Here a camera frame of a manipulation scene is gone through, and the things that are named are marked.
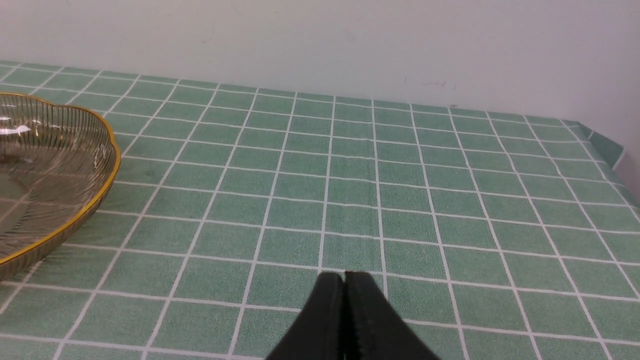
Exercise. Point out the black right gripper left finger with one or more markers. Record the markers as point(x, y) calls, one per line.
point(315, 333)

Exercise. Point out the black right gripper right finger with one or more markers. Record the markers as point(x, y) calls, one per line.
point(373, 329)

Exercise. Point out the green checkered tablecloth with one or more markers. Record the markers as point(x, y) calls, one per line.
point(496, 236)

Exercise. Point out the gold rimmed glass bowl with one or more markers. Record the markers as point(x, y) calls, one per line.
point(58, 162)

